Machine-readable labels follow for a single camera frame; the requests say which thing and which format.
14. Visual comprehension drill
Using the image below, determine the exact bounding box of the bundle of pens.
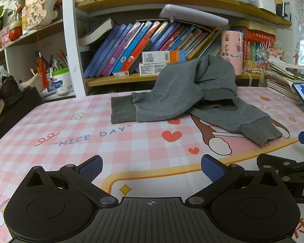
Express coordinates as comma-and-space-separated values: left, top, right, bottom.
30, 51, 69, 74

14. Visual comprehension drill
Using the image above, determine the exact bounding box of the orange white box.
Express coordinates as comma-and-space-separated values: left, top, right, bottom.
139, 62, 173, 76
142, 51, 186, 64

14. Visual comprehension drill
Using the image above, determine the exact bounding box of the pink checked tablecloth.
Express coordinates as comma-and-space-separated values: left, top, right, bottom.
0, 86, 304, 243

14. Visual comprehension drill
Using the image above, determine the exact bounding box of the black box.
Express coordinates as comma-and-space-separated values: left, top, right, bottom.
0, 86, 42, 150

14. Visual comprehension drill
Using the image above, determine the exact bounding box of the row of red-spined books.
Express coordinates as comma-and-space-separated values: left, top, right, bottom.
242, 29, 276, 69

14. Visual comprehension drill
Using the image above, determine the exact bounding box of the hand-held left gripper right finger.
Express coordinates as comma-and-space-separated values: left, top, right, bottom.
185, 154, 285, 208

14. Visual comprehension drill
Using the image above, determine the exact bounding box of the grey sweatshirt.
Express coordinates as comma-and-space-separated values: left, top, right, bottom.
110, 54, 283, 147

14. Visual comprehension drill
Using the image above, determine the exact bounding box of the pink sticker cup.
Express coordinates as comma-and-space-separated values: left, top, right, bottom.
221, 30, 244, 76

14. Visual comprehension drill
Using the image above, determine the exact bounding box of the white jar with green rim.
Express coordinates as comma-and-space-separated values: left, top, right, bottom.
51, 67, 74, 96

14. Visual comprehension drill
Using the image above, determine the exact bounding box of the brown leather shoe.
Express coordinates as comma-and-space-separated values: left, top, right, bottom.
0, 75, 23, 105

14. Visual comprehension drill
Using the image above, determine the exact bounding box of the colourful bead ornament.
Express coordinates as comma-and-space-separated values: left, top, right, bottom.
261, 40, 285, 61

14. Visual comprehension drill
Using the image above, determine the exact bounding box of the red hanging tassel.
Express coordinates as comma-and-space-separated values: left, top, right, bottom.
35, 30, 49, 90

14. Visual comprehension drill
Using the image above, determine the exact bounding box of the white wooden bookshelf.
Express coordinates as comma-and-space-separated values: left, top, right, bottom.
0, 0, 293, 102

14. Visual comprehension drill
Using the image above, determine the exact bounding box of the stack of magazines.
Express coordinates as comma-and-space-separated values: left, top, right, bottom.
266, 56, 304, 105

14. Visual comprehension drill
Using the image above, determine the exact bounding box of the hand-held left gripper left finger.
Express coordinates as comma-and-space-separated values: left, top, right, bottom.
21, 154, 119, 209

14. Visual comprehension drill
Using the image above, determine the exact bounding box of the white flat panel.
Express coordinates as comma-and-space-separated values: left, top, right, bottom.
159, 4, 229, 28

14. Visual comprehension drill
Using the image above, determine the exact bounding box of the row of colourful slanted books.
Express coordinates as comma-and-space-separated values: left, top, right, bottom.
83, 20, 223, 79

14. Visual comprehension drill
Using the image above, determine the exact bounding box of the pearl bead string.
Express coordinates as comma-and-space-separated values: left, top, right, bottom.
243, 66, 266, 74

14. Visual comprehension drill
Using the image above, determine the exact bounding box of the thick dark book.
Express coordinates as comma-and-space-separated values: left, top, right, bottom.
78, 18, 118, 46

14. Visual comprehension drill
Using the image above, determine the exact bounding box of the cartoon paper card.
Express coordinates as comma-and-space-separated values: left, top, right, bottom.
22, 0, 59, 31

